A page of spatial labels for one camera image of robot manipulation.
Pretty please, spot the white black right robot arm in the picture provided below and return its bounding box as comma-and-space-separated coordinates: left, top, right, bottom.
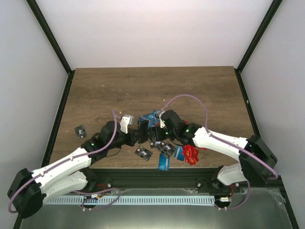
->
148, 110, 278, 192

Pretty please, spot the lone black VIP card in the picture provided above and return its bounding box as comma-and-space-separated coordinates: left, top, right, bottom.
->
74, 125, 87, 139

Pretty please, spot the light blue slotted cable duct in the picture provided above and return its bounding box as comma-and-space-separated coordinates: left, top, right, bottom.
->
46, 195, 215, 206

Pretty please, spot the black left frame post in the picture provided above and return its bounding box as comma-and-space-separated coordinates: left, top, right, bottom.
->
26, 0, 72, 75

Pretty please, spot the blue card beside red cards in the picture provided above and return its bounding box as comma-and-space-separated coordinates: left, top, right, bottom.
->
173, 146, 185, 161

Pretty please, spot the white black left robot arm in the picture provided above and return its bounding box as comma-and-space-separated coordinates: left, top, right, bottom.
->
7, 117, 146, 219

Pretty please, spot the black front frame rail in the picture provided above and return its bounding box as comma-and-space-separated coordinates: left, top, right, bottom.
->
30, 167, 282, 191

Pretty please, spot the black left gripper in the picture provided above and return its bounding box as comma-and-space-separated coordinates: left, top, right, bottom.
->
108, 128, 144, 150

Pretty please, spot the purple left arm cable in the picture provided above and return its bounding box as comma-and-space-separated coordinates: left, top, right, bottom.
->
8, 110, 122, 213

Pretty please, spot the blue card near table edge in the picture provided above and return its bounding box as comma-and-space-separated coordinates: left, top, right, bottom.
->
158, 154, 170, 171

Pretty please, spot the black leather card holder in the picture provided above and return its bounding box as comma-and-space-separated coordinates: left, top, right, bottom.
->
138, 120, 149, 144

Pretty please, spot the red VIP card front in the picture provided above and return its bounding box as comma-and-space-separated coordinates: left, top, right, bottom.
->
182, 145, 199, 165

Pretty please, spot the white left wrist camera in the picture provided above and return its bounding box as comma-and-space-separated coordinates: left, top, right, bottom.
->
120, 114, 134, 134

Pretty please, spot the blue card top of pile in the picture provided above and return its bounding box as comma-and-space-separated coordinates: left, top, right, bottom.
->
137, 110, 160, 128

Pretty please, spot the black aluminium frame post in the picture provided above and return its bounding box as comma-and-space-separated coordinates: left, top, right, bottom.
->
237, 0, 283, 72

